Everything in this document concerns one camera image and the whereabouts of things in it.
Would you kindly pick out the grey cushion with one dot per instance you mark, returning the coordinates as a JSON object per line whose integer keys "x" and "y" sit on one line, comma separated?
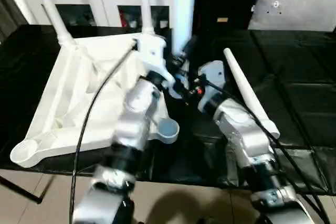
{"x": 294, "y": 6}

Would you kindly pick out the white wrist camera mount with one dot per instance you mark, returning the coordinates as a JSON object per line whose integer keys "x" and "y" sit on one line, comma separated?
{"x": 214, "y": 74}
{"x": 153, "y": 53}

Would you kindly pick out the black metal table frame leg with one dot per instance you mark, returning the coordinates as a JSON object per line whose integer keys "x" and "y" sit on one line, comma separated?
{"x": 23, "y": 190}

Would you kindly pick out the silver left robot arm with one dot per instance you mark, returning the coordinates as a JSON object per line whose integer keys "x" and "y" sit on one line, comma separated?
{"x": 131, "y": 119}

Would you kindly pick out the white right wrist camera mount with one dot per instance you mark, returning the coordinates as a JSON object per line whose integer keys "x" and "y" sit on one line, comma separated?
{"x": 214, "y": 74}

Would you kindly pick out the black work mat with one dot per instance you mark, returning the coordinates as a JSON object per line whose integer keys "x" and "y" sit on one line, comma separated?
{"x": 288, "y": 77}

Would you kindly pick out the white plastic table leg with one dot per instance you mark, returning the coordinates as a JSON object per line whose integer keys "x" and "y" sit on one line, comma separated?
{"x": 52, "y": 9}
{"x": 145, "y": 3}
{"x": 249, "y": 93}
{"x": 183, "y": 11}

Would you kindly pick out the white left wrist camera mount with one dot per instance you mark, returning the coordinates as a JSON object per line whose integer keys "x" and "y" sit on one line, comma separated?
{"x": 153, "y": 53}

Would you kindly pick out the white plastic table top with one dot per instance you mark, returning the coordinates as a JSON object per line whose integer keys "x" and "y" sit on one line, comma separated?
{"x": 78, "y": 90}

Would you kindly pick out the grey curtain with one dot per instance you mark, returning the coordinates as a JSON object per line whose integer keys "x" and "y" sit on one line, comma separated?
{"x": 10, "y": 11}

